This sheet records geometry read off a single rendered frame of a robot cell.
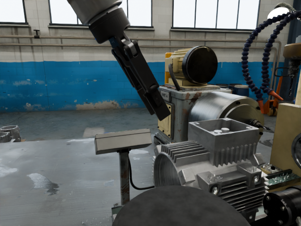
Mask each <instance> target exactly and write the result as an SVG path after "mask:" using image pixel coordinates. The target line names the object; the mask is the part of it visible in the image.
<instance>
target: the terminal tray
mask: <svg viewBox="0 0 301 226"><path fill-rule="evenodd" d="M258 136H259V128H256V127H253V126H250V125H247V124H244V123H242V122H238V121H235V120H232V119H230V118H221V119H213V120H205V121H198V122H189V123H188V141H195V142H197V143H200V145H202V147H205V149H207V152H209V153H210V162H211V164H212V165H213V166H216V167H218V166H219V165H221V166H223V164H225V165H228V163H230V164H232V162H235V163H237V161H239V162H241V160H243V161H246V159H248V160H250V156H251V155H253V154H256V149H257V145H258Z"/></svg>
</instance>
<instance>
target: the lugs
mask: <svg viewBox="0 0 301 226"><path fill-rule="evenodd" d="M154 152H155V156H157V154H159V152H161V145H157V146H156V147H155V148H154ZM250 162H251V164H252V166H255V167H259V166H262V165H264V164H266V162H265V160H264V158H263V156H262V155H261V153H256V154H253V155H251V156H250ZM178 174H179V177H180V180H181V184H182V185H185V184H189V183H192V182H194V181H195V180H196V178H195V176H194V173H193V170H192V168H186V169H182V170H181V171H179V172H178ZM256 210H257V211H256V212H259V210H258V208H256Z"/></svg>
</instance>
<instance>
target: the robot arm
mask: <svg viewBox="0 0 301 226"><path fill-rule="evenodd" d="M122 1H123V0H67V2H68V3H69V4H70V6H71V7H72V9H73V11H74V12H75V14H76V15H77V17H78V19H79V20H80V22H81V24H83V25H89V24H90V26H89V27H88V28H89V29H90V31H91V33H92V34H93V36H94V38H95V39H96V41H97V42H98V43H99V44H102V43H104V42H106V41H107V40H109V42H110V44H111V46H112V48H113V49H112V50H111V51H112V55H114V57H115V58H116V60H117V61H118V63H119V65H120V66H121V68H122V70H123V71H124V73H125V75H126V77H127V78H128V80H129V81H130V83H131V86H132V87H133V88H135V90H137V93H138V94H139V96H140V98H141V100H142V101H143V103H144V105H145V106H146V108H147V110H148V111H149V113H150V115H153V114H156V116H157V118H158V119H159V120H160V121H162V120H163V119H165V118H166V117H167V116H169V115H170V114H171V112H170V111H169V109H168V107H167V105H166V103H165V101H164V100H163V98H162V96H161V94H160V92H159V90H158V87H159V84H158V83H157V81H156V79H155V77H154V75H153V73H152V71H151V70H150V68H149V66H148V64H147V62H146V60H145V58H144V56H143V54H142V53H141V50H140V48H139V45H138V43H137V41H136V40H134V41H132V40H131V39H129V38H128V36H127V35H126V33H125V32H124V30H126V29H128V28H129V27H130V25H131V24H130V21H129V20H128V18H127V16H126V14H125V12H124V10H123V8H122V7H120V8H119V6H120V5H121V4H122Z"/></svg>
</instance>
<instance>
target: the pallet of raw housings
mask: <svg viewBox="0 0 301 226"><path fill-rule="evenodd" d="M19 131H20V128H19V127H18V126H17V125H16V126H4V127H2V128H0V143H12V142H25V141H26V139H22V140H21V138H22V136H20V132H19Z"/></svg>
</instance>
